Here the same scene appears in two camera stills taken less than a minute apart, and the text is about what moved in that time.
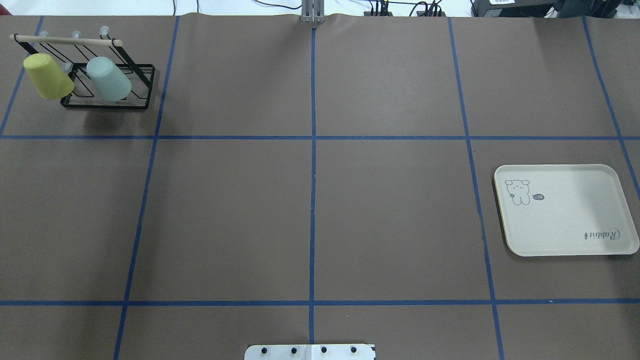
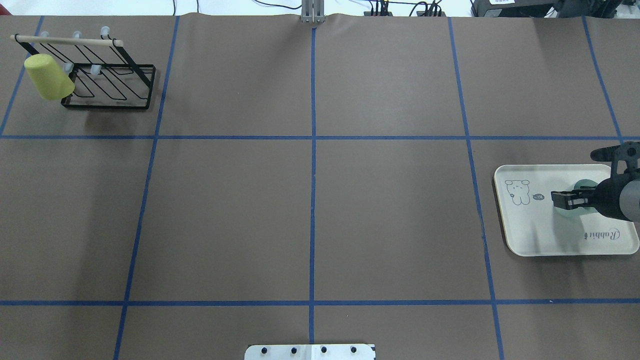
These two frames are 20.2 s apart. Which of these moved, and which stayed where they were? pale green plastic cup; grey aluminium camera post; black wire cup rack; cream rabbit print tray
Moved: pale green plastic cup
Stayed: grey aluminium camera post; black wire cup rack; cream rabbit print tray
